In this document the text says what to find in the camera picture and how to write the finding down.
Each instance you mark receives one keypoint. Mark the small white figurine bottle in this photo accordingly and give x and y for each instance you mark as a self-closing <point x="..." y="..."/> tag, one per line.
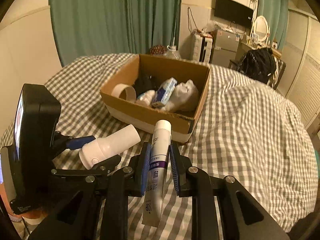
<point x="146" y="98"/>

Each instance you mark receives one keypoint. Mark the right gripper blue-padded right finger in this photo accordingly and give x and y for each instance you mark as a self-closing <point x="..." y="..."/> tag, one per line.
<point x="220" y="206"/>

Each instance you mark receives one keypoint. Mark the large water jug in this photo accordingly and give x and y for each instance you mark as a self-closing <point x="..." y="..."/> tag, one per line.
<point x="172" y="53"/>

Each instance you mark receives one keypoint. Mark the white purple tube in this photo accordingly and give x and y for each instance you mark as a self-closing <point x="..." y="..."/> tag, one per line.
<point x="153" y="200"/>

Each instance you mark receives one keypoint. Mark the white oval mirror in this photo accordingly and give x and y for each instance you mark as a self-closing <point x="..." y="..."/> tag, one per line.
<point x="260" y="29"/>

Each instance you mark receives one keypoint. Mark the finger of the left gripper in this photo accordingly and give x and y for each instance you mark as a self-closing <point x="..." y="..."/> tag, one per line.
<point x="78" y="143"/>
<point x="102" y="168"/>

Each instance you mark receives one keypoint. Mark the silver mini fridge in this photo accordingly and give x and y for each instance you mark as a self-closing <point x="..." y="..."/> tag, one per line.
<point x="225" y="45"/>

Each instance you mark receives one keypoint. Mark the checkered bed cover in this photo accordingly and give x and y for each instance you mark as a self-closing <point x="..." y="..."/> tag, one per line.
<point x="246" y="130"/>

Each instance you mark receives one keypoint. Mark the white suitcase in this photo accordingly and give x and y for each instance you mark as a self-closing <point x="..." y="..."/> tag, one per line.
<point x="201" y="47"/>

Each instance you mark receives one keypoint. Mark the brown patterned bag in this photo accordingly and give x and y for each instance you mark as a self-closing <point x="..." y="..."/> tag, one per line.
<point x="158" y="50"/>

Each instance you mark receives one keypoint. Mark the cardboard box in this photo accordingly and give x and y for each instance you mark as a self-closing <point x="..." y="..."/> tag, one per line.
<point x="162" y="68"/>

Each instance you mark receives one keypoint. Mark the beige tape roll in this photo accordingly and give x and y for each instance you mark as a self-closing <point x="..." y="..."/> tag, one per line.
<point x="125" y="92"/>

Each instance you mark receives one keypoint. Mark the white louvered wardrobe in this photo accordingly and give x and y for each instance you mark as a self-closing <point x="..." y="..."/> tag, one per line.
<point x="300" y="80"/>

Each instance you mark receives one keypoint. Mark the dressing table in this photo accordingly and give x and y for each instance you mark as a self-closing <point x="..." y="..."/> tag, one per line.
<point x="243" y="48"/>

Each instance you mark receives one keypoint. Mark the green window curtain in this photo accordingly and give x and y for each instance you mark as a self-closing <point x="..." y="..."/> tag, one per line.
<point x="276" y="13"/>

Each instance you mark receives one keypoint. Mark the black wall television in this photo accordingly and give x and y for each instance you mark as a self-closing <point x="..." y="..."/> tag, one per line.
<point x="234" y="12"/>

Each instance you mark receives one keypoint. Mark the black clothes on chair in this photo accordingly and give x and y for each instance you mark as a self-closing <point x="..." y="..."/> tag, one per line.
<point x="258" y="64"/>

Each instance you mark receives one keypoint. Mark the blue tissue pack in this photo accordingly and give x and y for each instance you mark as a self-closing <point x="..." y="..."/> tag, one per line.
<point x="164" y="93"/>

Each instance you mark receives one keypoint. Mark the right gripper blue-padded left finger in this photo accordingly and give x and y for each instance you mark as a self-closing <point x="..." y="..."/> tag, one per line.
<point x="97" y="207"/>

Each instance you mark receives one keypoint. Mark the large green curtain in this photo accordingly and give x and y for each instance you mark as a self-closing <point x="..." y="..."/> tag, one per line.
<point x="98" y="27"/>

